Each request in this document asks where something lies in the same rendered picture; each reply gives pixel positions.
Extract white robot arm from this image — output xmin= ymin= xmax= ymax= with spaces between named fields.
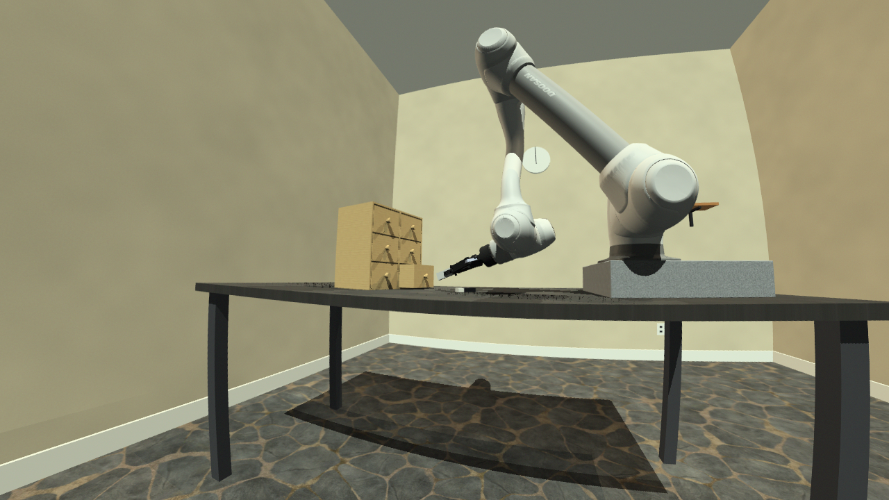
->
xmin=475 ymin=28 xmax=699 ymax=265

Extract tan wooden chest of drawers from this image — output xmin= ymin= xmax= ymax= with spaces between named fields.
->
xmin=335 ymin=201 xmax=423 ymax=290

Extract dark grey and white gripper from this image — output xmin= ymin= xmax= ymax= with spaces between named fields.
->
xmin=436 ymin=244 xmax=497 ymax=281

